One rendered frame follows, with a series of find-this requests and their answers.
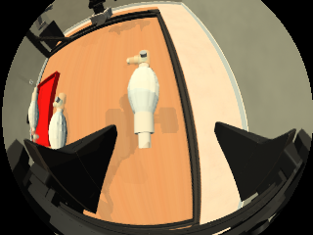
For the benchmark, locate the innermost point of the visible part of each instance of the white squeeze bag with beige valve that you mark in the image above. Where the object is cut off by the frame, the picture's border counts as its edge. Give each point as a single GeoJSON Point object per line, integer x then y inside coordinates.
{"type": "Point", "coordinates": [143, 95]}

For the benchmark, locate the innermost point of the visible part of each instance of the red tray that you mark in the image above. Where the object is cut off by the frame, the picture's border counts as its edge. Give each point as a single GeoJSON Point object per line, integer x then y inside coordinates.
{"type": "Point", "coordinates": [45, 105]}

